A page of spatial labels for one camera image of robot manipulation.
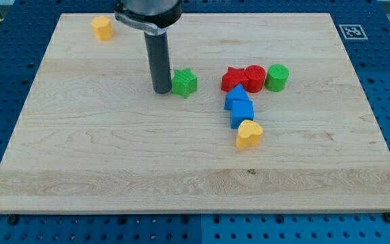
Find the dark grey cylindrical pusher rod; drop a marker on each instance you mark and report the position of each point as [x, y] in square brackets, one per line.
[158, 58]

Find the green star block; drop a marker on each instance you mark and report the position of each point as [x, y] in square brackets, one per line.
[184, 82]

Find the red star block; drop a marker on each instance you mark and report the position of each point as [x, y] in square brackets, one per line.
[232, 78]

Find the yellow hexagon block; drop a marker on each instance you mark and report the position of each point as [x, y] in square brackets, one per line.
[102, 28]

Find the blue triangle block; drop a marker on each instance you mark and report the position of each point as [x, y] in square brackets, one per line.
[237, 93]

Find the red cylinder block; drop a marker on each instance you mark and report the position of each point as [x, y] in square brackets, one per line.
[256, 78]

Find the blue cube block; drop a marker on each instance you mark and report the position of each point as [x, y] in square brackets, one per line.
[241, 110]

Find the green cylinder block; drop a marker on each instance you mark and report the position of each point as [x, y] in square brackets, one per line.
[277, 76]

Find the yellow heart block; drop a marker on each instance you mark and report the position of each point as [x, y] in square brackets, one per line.
[249, 134]

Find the light wooden board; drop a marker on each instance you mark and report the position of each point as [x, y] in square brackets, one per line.
[94, 138]

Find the white fiducial marker tag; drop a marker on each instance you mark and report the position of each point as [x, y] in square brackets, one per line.
[353, 32]

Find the black bolt left front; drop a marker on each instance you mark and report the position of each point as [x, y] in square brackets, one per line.
[12, 219]

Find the black bolt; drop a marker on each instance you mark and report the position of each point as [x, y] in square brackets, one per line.
[12, 219]
[386, 217]

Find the black bolt right front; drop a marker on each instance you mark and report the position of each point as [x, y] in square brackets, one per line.
[386, 217]

